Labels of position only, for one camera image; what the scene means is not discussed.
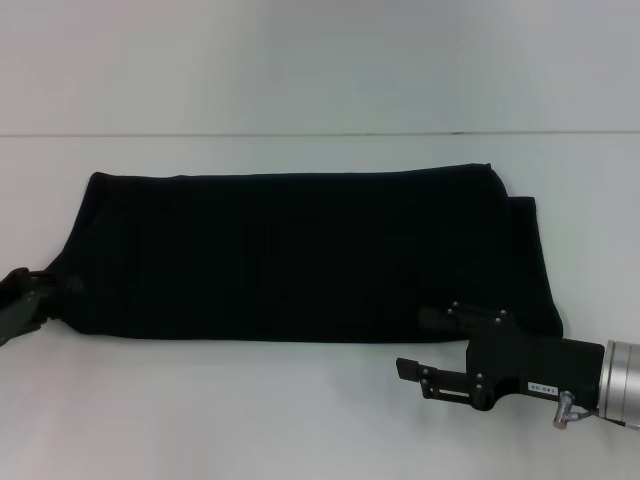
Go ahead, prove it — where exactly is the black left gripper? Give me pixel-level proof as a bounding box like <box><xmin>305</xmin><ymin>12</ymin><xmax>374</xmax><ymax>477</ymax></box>
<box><xmin>0</xmin><ymin>268</ymin><xmax>85</xmax><ymax>348</ymax></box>

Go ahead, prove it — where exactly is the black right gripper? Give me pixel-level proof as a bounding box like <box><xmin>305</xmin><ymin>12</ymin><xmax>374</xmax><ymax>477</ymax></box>
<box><xmin>395</xmin><ymin>300</ymin><xmax>607</xmax><ymax>414</ymax></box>

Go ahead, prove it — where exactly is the black shirt with FREE print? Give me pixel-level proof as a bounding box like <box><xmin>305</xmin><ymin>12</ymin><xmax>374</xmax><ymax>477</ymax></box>
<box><xmin>47</xmin><ymin>162</ymin><xmax>565</xmax><ymax>347</ymax></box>

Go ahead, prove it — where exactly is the silver cable plug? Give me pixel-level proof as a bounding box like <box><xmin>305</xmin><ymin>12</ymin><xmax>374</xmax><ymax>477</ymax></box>
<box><xmin>551</xmin><ymin>390</ymin><xmax>577</xmax><ymax>430</ymax></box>

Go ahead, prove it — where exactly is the dark grey cable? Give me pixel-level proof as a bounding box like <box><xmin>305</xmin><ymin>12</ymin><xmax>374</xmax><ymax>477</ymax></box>
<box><xmin>574</xmin><ymin>405</ymin><xmax>640</xmax><ymax>430</ymax></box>

